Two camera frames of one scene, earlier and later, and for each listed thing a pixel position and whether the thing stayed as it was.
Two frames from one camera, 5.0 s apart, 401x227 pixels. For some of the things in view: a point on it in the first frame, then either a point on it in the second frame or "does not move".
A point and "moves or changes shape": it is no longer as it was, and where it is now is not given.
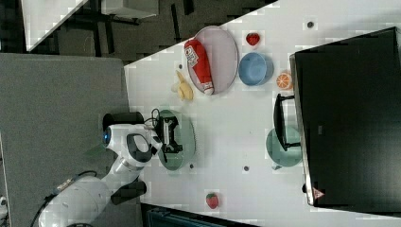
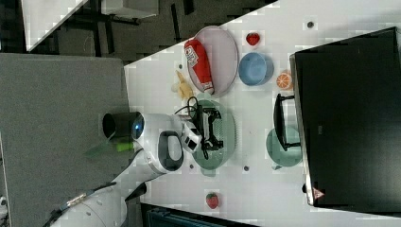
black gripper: [165, 134] -> [204, 122]
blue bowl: [255, 69] does not move
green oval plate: [184, 135] moves or changes shape
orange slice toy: [283, 80] does not move
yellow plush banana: [185, 90] does not move
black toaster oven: [345, 116] does not move
